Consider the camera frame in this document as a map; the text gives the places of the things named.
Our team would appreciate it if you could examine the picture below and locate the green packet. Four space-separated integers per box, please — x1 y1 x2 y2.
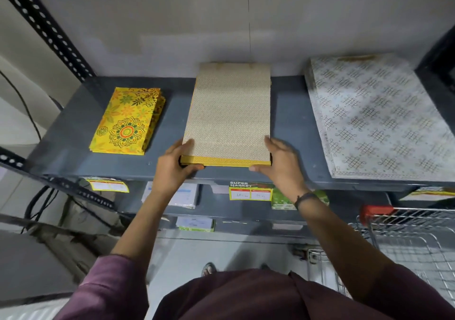
271 188 330 210

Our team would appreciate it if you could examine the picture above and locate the person's left hand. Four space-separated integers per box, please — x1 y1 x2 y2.
151 139 205 200

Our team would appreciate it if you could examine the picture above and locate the metal shopping cart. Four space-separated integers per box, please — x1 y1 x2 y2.
306 205 455 306

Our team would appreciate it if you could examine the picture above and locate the stack of yellow floral envelopes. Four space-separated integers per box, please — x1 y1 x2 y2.
89 87 166 156

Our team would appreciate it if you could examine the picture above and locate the person's right hand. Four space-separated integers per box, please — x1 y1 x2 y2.
248 136 308 203

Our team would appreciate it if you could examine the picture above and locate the white paper packet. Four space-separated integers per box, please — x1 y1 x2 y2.
141 181 200 209

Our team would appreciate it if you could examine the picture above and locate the black wrist band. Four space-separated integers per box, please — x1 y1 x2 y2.
294 192 319 211

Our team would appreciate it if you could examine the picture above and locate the maroon clothing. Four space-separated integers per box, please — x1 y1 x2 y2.
53 254 455 320

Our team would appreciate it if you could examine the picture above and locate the yellow shelf price label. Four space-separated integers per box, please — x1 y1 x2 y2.
84 177 130 193
229 181 275 202
400 186 455 202

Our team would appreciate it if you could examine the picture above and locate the person's left forearm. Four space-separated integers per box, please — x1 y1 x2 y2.
111 188 180 264

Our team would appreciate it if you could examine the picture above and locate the person's right forearm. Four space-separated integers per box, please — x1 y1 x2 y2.
294 193 391 302

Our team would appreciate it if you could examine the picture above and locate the stack of white patterned envelopes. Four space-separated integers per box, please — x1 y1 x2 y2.
304 53 455 183

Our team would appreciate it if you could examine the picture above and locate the stack of beige patterned envelopes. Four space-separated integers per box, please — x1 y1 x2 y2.
180 63 272 168

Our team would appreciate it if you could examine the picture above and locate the grey metal shelf rack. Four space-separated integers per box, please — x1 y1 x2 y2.
0 0 455 239

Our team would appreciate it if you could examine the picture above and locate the black cable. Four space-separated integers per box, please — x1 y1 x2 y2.
0 70 64 234

